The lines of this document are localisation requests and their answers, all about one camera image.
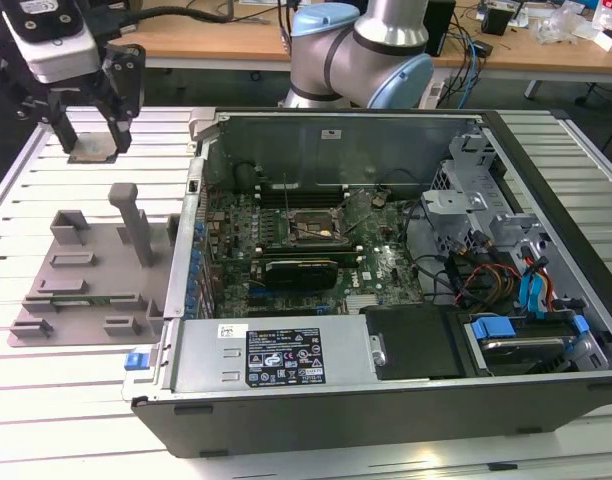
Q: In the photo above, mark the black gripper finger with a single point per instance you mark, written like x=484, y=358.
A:
x=61, y=125
x=123, y=85

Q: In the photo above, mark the silver CPU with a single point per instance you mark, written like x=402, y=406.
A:
x=91, y=147

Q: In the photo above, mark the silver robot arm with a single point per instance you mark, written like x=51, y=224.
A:
x=386, y=45

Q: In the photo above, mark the CPU socket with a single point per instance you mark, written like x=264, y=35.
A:
x=316, y=227

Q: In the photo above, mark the wooden desk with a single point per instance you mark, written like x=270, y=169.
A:
x=211, y=47

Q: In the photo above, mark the grey parts rack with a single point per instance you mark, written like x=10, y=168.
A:
x=101, y=280

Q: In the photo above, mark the blue expansion slot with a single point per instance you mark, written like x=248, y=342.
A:
x=257, y=289

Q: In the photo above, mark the blue case latch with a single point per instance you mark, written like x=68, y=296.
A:
x=136, y=361

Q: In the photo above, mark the black graphics card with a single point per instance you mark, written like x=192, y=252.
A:
x=301, y=277

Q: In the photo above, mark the silver power supply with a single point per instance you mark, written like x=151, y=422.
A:
x=206, y=350

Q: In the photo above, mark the round coin battery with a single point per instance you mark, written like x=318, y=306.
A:
x=379, y=200

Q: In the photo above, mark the green motherboard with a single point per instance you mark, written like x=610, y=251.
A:
x=386, y=260

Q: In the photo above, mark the black tower box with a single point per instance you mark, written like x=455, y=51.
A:
x=441, y=25

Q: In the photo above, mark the silver finned heatsink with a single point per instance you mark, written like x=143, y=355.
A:
x=366, y=303

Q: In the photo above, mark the black power adapter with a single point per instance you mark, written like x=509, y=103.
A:
x=483, y=47

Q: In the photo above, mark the small black box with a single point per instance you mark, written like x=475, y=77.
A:
x=498, y=22

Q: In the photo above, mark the black plastic shroud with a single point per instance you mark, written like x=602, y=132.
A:
x=416, y=345

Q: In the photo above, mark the black and silver PC case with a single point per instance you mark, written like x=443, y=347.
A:
x=336, y=425

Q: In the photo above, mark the blue disk carrier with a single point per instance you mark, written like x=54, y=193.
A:
x=492, y=329

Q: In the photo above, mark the clear plastic bag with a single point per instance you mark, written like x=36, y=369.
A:
x=566, y=25

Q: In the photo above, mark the hard disk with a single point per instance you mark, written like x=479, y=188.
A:
x=526, y=350

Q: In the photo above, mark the white cardboard box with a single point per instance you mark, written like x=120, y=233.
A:
x=611, y=42

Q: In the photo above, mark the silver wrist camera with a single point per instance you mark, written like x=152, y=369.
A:
x=46, y=50

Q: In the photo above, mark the silver disk bay bracket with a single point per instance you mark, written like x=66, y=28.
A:
x=453, y=200

